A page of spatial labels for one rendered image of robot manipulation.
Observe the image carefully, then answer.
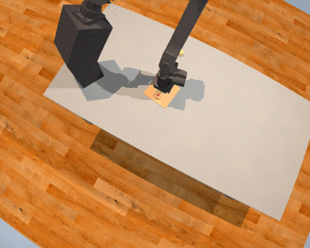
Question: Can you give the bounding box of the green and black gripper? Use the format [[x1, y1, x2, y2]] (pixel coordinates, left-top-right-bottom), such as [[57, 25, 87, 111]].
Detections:
[[151, 73, 174, 94]]

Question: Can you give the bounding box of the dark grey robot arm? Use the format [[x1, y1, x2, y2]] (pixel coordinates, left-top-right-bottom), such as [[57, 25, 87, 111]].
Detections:
[[72, 0, 208, 87]]

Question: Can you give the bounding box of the orange flat mat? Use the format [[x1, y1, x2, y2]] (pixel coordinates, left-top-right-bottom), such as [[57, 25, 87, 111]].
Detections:
[[144, 84, 180, 108]]

